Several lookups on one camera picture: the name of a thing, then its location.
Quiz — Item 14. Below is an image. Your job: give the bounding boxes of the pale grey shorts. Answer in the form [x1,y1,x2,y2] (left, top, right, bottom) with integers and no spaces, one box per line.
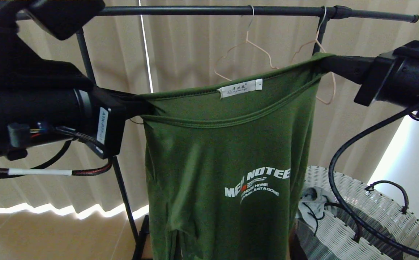
[296,186,340,235]

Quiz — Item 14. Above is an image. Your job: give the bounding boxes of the green long-sleeved shirt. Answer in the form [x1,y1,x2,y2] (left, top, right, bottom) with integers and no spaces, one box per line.
[137,52,335,260]

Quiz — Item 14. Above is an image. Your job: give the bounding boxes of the beige curtain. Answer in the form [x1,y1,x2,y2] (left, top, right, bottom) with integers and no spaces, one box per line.
[0,0,419,221]

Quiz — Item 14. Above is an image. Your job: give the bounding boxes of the black clothes rack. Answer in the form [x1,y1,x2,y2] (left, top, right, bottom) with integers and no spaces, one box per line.
[14,4,419,260]

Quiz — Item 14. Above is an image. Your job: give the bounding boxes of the black cable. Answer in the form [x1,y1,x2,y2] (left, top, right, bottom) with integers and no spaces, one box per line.
[328,88,419,260]

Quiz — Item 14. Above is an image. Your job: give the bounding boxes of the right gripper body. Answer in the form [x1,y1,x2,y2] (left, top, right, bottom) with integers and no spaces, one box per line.
[354,40,419,122]

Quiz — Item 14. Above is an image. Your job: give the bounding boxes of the pink clothes hanger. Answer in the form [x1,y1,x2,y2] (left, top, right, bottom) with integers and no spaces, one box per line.
[214,5,279,82]
[290,5,337,105]

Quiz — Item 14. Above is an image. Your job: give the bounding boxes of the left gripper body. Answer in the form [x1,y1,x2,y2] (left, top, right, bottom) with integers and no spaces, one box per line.
[0,88,127,160]

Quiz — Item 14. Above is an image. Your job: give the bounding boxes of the white laundry basket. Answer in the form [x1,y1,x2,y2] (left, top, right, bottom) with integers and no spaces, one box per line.
[296,165,419,260]

